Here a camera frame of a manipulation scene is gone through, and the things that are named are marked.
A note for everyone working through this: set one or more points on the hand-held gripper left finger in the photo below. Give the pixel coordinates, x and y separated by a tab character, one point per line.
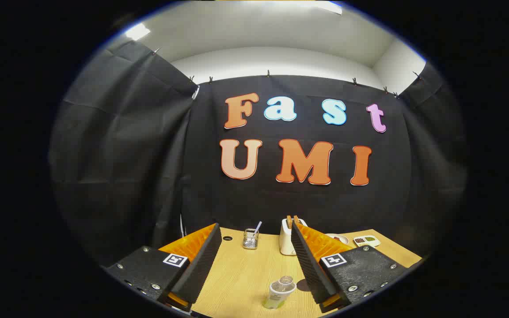
201	260

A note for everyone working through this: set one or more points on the thin straw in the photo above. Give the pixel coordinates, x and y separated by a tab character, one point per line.
257	226

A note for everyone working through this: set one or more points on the black backdrop cloth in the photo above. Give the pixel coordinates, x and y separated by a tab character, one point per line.
148	154

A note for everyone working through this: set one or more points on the metal mesh holder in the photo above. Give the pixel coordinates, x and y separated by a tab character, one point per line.
250	241

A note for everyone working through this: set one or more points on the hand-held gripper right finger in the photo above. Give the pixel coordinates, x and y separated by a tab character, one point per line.
309	265

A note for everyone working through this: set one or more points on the white divided dish with beans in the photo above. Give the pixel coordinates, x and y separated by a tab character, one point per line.
366	240

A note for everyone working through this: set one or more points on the round white plate red food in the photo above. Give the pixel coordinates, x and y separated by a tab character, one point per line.
341	238

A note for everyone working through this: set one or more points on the wooden table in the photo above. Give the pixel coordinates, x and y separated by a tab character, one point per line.
245	274

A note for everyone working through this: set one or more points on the clear juice bottle green label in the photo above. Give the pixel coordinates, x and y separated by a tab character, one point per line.
279	293

